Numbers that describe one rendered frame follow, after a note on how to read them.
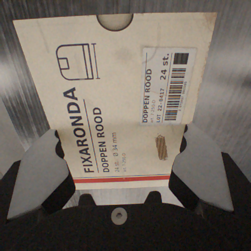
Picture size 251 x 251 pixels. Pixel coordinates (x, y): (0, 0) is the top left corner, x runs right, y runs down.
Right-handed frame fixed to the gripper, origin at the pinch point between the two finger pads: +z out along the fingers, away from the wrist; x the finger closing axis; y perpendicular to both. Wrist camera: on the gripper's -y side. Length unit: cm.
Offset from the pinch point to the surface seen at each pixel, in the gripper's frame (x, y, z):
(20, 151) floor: -112, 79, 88
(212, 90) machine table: 14.0, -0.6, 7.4
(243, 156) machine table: 25.2, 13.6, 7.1
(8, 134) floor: -115, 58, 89
